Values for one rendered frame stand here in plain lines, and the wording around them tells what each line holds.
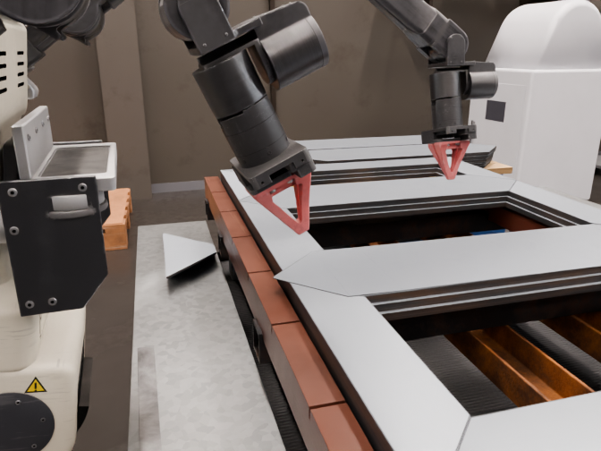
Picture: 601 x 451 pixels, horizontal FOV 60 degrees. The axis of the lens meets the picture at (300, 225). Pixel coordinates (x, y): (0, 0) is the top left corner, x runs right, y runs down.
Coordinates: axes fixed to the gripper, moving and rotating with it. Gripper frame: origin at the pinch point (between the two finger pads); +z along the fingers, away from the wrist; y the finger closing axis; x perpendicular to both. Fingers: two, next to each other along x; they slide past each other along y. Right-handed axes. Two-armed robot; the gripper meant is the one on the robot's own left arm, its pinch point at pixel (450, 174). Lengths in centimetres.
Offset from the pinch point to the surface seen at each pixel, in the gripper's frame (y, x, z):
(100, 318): 164, 86, 55
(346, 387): -40, 39, 20
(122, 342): 139, 76, 62
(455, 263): -17.5, 10.8, 13.6
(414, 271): -18.5, 18.7, 13.6
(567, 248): -16.9, -11.6, 14.0
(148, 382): -8, 60, 27
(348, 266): -13.9, 27.9, 12.2
